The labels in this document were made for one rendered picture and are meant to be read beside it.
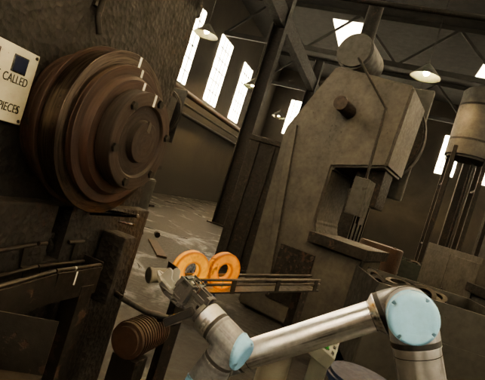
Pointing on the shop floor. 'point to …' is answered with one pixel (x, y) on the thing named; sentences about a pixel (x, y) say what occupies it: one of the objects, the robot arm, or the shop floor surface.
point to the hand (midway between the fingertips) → (159, 275)
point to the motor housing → (134, 346)
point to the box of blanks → (464, 335)
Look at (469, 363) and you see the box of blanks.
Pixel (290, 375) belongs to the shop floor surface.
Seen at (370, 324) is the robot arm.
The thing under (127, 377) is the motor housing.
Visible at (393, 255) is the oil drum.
